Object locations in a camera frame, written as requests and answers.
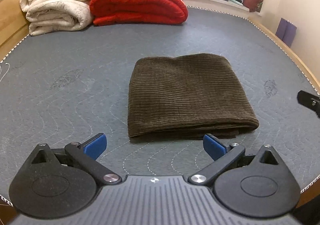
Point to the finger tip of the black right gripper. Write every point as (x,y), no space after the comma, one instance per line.
(309,101)

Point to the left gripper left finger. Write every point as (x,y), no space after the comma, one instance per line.
(75,164)

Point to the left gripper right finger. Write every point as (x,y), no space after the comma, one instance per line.
(234,165)

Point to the brown corduroy pants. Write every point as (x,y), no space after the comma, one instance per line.
(187,96)

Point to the red folded quilt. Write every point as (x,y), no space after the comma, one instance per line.
(108,12)

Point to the cream folded blanket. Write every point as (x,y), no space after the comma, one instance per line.
(46,16)

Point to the wooden bed frame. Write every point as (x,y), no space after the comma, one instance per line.
(15,10)

